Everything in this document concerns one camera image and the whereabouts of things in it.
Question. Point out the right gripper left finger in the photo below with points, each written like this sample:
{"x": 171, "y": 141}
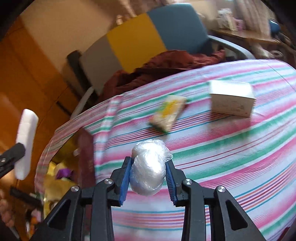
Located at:
{"x": 65, "y": 221}

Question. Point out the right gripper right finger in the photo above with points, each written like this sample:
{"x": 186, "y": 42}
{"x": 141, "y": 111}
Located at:
{"x": 228, "y": 220}

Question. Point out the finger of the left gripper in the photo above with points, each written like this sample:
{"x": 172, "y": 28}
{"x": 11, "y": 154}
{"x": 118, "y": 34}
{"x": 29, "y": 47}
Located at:
{"x": 10, "y": 157}

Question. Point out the plastic white ball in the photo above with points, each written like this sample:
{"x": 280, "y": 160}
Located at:
{"x": 148, "y": 170}

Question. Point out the white green scrub sponge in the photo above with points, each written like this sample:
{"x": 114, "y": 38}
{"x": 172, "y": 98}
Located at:
{"x": 25, "y": 135}

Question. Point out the purple pouch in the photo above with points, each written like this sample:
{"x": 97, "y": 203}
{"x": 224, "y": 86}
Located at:
{"x": 64, "y": 173}

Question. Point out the cracker snack packet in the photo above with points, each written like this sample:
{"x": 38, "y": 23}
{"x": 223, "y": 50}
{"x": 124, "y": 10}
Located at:
{"x": 166, "y": 115}

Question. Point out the white cardboard box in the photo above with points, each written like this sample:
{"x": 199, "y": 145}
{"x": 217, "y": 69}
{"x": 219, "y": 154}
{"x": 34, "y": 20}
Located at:
{"x": 231, "y": 97}

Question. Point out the person left hand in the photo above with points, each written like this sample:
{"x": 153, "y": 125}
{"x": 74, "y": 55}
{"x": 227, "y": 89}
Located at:
{"x": 7, "y": 215}

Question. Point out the gold metal tray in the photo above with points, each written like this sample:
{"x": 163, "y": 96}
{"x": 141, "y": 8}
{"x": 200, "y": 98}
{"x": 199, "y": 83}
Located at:
{"x": 73, "y": 164}

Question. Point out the striped bed sheet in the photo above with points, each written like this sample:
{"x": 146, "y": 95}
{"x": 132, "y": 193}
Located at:
{"x": 253, "y": 158}

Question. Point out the wooden wardrobe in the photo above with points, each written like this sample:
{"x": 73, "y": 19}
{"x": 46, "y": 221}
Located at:
{"x": 29, "y": 80}

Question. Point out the dark red blanket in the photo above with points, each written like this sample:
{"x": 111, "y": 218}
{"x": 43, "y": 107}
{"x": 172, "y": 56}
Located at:
{"x": 163, "y": 65}

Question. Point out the grey yellow blue chair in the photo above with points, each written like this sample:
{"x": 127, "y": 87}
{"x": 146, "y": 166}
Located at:
{"x": 136, "y": 41}

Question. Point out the wooden desk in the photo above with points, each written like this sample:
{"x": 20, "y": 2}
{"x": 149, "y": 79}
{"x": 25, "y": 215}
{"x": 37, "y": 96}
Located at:
{"x": 248, "y": 36}

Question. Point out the white boxes on desk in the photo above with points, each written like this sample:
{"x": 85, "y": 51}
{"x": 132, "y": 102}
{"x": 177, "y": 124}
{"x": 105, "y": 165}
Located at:
{"x": 227, "y": 21}

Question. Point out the blue bag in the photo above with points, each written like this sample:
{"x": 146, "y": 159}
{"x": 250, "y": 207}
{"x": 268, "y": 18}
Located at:
{"x": 274, "y": 27}

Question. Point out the pink patterned curtain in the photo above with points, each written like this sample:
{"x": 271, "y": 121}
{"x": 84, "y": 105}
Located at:
{"x": 255, "y": 15}

